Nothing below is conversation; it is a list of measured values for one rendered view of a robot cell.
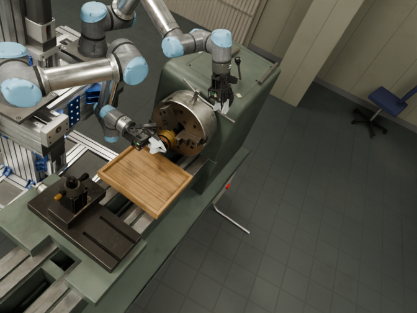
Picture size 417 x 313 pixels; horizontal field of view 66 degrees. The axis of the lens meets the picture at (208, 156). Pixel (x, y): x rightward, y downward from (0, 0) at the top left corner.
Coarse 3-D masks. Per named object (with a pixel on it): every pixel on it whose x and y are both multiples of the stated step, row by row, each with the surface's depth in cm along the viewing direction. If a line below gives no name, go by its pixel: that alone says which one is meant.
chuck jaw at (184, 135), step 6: (180, 132) 156; (186, 132) 157; (180, 138) 153; (186, 138) 153; (192, 138) 154; (198, 138) 154; (180, 144) 155; (186, 144) 154; (192, 144) 155; (198, 144) 155
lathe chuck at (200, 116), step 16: (176, 96) 154; (192, 96) 155; (160, 112) 160; (176, 112) 154; (192, 112) 149; (208, 112) 155; (160, 128) 167; (176, 128) 166; (192, 128) 154; (208, 128) 155
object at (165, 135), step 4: (160, 132) 154; (164, 132) 151; (168, 132) 151; (172, 132) 154; (160, 136) 150; (164, 136) 150; (168, 136) 150; (172, 136) 151; (164, 140) 148; (168, 140) 150; (172, 140) 151; (164, 144) 149; (168, 144) 150; (172, 144) 152; (168, 148) 152
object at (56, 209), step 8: (88, 184) 133; (96, 184) 134; (88, 192) 131; (96, 192) 132; (104, 192) 134; (88, 200) 129; (96, 200) 131; (48, 208) 122; (56, 208) 123; (64, 208) 124; (88, 208) 129; (56, 216) 122; (64, 216) 122; (72, 216) 123; (80, 216) 127; (64, 224) 122; (72, 224) 125
